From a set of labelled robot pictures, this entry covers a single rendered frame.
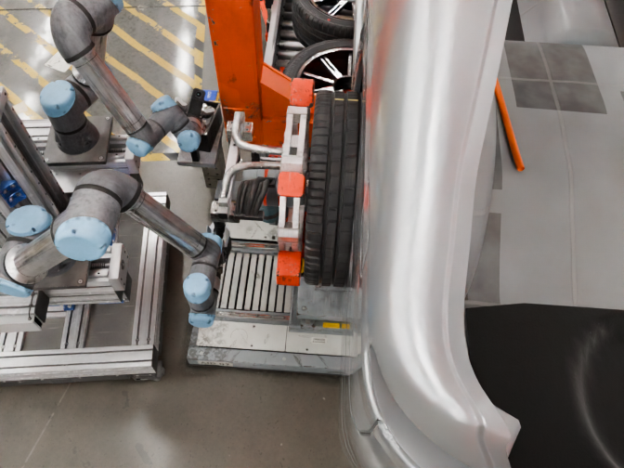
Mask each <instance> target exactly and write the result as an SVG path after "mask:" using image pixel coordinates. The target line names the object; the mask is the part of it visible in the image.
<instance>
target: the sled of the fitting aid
mask: <svg viewBox="0 0 624 468"><path fill-rule="evenodd" d="M298 289H299V286H292V300H291V310H290V320H289V332H304V333H317V334H331V335H342V321H331V320H318V319H305V318H296V311H297V300H298Z"/></svg>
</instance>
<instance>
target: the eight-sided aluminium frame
mask: <svg viewBox="0 0 624 468"><path fill-rule="evenodd" d="M309 121H310V108H308V107H295V106H288V109H287V113H286V130H285V138H284V145H283V153H282V154H281V162H280V170H281V171H282V172H296V173H303V170H306V176H307V161H308V157H309V143H308V142H309ZM298 124H300V128H299V137H298V147H297V155H290V150H291V140H292V135H298ZM300 200H301V198H295V197H294V199H293V207H288V209H289V213H288V222H285V220H286V202H287V197H281V196H279V222H278V237H277V242H278V243H279V250H281V251H295V252H302V247H303V242H302V238H303V227H304V216H305V211H306V196H305V205H300Z"/></svg>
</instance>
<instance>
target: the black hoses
mask: <svg viewBox="0 0 624 468"><path fill-rule="evenodd" d="M275 184H276V178H275V177H261V176H258V177H257V178H256V179H250V180H244V181H241V182H240V184H239V187H238V192H237V197H236V207H235V211H234V219H239V220H252V221H264V211H259V209H260V207H261V205H262V202H263V200H264V198H265V196H266V194H267V189H268V188H274V187H275ZM247 189H248V190H247ZM246 193H247V194H246Z"/></svg>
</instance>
